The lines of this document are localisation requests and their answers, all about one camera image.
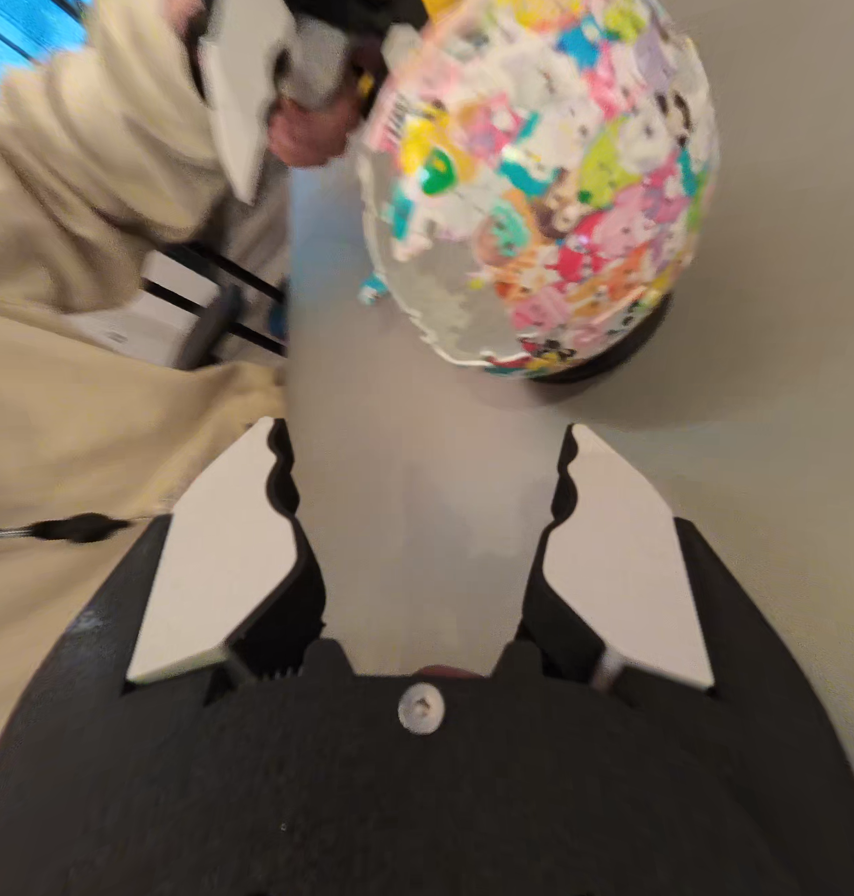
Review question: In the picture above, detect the black badge reel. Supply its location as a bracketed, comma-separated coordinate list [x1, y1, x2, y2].
[0, 513, 131, 546]

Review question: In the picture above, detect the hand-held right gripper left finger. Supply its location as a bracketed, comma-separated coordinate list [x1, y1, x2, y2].
[126, 417, 327, 686]

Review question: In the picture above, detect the person's left forearm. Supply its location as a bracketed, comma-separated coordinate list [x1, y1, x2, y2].
[0, 0, 291, 316]

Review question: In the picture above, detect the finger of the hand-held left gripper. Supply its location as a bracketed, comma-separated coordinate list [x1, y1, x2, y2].
[198, 0, 296, 205]

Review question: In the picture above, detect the colourful puzzle ball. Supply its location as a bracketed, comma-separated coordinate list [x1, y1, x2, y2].
[357, 0, 722, 382]

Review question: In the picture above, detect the black ball stand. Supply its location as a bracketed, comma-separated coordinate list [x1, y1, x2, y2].
[530, 294, 674, 386]

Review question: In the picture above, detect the person's beige sweatshirt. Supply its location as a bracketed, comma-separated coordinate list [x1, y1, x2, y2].
[0, 294, 291, 778]

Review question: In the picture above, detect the black metal chair frame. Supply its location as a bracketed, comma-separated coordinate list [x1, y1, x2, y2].
[141, 241, 289, 370]

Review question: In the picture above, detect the person's left hand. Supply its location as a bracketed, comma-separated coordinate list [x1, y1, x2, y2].
[267, 73, 363, 168]

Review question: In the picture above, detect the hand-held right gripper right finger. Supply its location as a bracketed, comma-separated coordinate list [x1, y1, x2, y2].
[527, 422, 716, 694]

